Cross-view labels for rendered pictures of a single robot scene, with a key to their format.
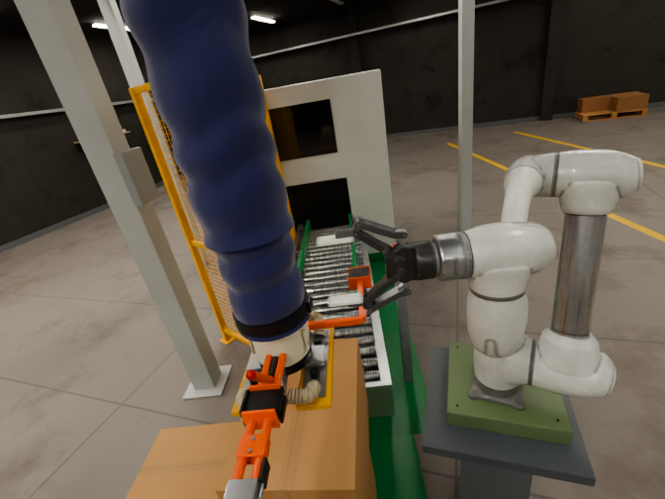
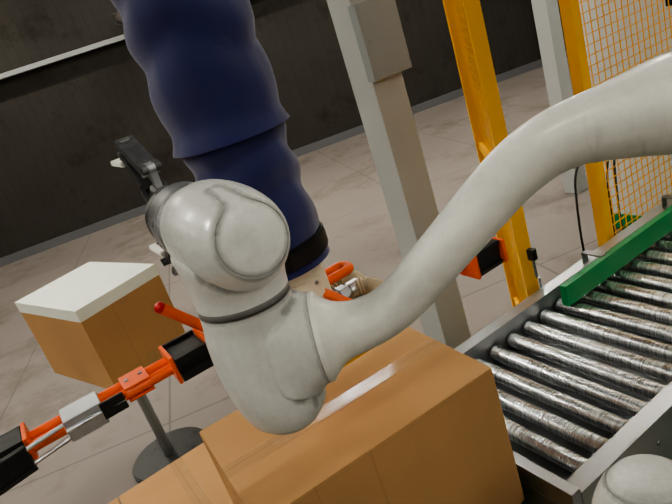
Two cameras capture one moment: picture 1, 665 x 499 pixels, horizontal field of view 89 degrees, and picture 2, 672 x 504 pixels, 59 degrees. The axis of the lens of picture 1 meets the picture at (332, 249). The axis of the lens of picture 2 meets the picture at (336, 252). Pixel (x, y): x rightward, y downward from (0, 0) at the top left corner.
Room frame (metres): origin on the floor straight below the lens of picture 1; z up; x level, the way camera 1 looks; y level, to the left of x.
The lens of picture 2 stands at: (0.33, -0.86, 1.74)
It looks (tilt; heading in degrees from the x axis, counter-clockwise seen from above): 20 degrees down; 58
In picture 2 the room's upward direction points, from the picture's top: 19 degrees counter-clockwise
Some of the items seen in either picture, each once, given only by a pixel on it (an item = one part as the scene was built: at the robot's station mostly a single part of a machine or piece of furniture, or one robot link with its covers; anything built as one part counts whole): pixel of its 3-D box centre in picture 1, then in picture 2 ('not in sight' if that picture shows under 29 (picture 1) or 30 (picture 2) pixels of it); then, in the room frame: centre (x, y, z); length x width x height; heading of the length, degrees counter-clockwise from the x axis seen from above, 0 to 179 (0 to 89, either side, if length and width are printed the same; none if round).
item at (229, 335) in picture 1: (215, 242); (490, 149); (2.27, 0.81, 1.05); 0.87 x 0.10 x 2.10; 47
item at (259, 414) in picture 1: (264, 405); (188, 354); (0.61, 0.23, 1.23); 0.10 x 0.08 x 0.06; 84
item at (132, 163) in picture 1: (138, 176); (380, 37); (2.03, 1.03, 1.62); 0.20 x 0.05 x 0.30; 175
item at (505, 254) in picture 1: (507, 255); (230, 245); (0.55, -0.32, 1.57); 0.16 x 0.11 x 0.13; 85
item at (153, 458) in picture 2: not in sight; (147, 408); (0.75, 1.94, 0.31); 0.40 x 0.40 x 0.62
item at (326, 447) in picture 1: (311, 436); (362, 465); (0.87, 0.20, 0.74); 0.60 x 0.40 x 0.40; 171
